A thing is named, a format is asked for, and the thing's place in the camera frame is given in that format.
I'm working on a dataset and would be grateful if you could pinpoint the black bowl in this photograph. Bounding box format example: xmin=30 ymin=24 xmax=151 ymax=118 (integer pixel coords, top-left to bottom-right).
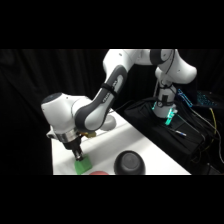
xmin=113 ymin=150 xmax=147 ymax=176

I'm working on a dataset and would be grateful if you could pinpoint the pen with blue tip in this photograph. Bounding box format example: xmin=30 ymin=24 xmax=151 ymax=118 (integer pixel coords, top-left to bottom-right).
xmin=169 ymin=129 xmax=188 ymax=137

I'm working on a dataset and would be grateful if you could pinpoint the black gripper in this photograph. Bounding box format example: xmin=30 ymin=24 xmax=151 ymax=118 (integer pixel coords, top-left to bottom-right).
xmin=63 ymin=139 xmax=84 ymax=162

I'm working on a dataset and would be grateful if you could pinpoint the small green light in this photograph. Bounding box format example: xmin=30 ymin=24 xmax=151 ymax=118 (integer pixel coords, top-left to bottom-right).
xmin=164 ymin=111 xmax=177 ymax=127

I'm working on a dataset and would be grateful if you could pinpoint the blue lit device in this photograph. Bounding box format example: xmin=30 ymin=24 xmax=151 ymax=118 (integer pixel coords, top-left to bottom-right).
xmin=176 ymin=88 xmax=195 ymax=108

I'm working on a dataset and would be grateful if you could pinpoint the black robot stand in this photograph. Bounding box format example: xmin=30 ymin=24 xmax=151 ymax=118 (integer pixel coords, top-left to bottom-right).
xmin=123 ymin=98 xmax=224 ymax=176

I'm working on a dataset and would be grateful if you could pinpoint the red round object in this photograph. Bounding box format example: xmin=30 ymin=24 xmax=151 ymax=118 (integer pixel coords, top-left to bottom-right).
xmin=88 ymin=170 xmax=109 ymax=176

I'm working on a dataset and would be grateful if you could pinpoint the black curtain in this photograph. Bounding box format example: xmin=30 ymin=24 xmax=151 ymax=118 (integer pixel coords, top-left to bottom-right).
xmin=0 ymin=49 xmax=224 ymax=176

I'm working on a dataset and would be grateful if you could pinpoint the green triangle block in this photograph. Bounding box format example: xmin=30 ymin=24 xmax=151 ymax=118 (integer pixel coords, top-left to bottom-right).
xmin=73 ymin=154 xmax=93 ymax=175

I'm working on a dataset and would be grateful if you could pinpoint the yellow cable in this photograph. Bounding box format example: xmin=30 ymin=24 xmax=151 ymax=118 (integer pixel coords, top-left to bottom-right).
xmin=199 ymin=107 xmax=220 ymax=151

